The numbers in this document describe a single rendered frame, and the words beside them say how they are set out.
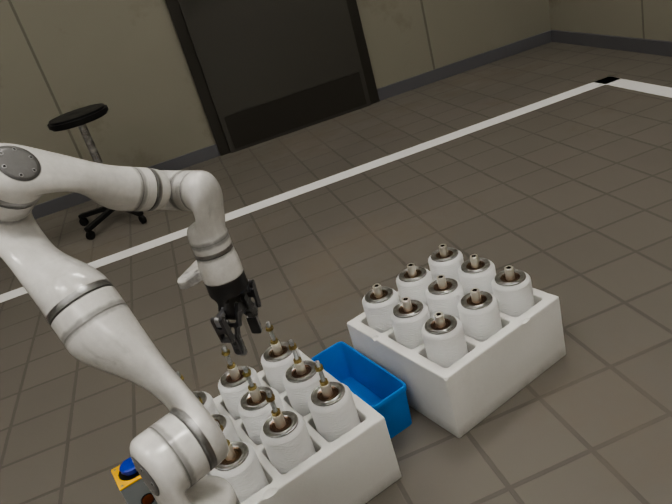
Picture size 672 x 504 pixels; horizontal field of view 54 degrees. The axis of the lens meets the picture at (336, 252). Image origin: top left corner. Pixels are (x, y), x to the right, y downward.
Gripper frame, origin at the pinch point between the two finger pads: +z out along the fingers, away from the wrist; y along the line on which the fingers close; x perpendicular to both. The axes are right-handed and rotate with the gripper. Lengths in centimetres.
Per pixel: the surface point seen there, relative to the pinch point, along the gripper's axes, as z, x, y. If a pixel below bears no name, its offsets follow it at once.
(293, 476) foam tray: 29.0, -3.6, -7.2
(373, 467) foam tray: 39.3, -14.4, 5.8
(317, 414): 23.4, -6.1, 4.6
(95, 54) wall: -34, 212, 237
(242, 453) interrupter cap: 21.6, 4.7, -9.0
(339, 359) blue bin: 40, 7, 44
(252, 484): 27.0, 2.9, -11.8
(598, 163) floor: 47, -59, 180
